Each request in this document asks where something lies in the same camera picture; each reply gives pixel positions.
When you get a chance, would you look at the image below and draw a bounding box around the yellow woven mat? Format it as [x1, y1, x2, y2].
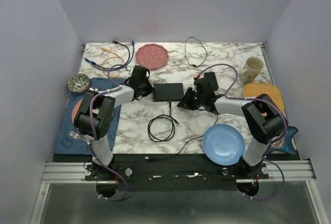
[244, 83, 284, 113]

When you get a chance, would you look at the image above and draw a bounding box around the yellow ethernet cable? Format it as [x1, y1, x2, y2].
[100, 47, 123, 79]

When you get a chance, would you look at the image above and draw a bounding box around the blue star-shaped dish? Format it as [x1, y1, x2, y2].
[267, 126, 298, 155]

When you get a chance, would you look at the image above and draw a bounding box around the cream ceramic mug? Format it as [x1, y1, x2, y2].
[238, 57, 264, 84]

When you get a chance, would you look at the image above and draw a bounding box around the patterned small bowl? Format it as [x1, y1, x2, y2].
[67, 73, 90, 94]

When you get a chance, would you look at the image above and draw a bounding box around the metal spoon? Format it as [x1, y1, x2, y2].
[89, 87, 99, 92]

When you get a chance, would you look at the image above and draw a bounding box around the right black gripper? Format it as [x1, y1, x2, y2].
[177, 87, 205, 111]

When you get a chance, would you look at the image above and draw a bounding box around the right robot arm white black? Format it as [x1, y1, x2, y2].
[177, 72, 287, 178]

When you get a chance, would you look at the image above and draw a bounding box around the pink cream plate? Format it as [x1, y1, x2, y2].
[71, 99, 82, 124]

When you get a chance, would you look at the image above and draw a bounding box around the metal fork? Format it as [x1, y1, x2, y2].
[69, 131, 89, 143]

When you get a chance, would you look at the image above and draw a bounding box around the aluminium mounting rail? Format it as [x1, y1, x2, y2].
[41, 160, 316, 184]

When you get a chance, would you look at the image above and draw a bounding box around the pink dotted plate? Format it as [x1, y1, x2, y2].
[136, 43, 169, 70]

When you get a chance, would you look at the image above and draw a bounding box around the blue fabric placemat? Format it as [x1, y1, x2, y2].
[54, 78, 125, 155]

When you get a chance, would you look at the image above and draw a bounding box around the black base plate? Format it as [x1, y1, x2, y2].
[54, 154, 292, 194]

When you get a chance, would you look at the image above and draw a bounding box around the black network switch box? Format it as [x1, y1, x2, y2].
[153, 83, 184, 102]

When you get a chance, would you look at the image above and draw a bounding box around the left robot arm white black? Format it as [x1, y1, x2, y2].
[73, 65, 155, 180]

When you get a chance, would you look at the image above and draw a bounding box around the blue plastic plate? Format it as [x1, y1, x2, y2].
[202, 124, 245, 166]

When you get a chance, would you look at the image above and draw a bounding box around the blue ethernet cable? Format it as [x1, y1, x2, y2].
[84, 40, 136, 71]

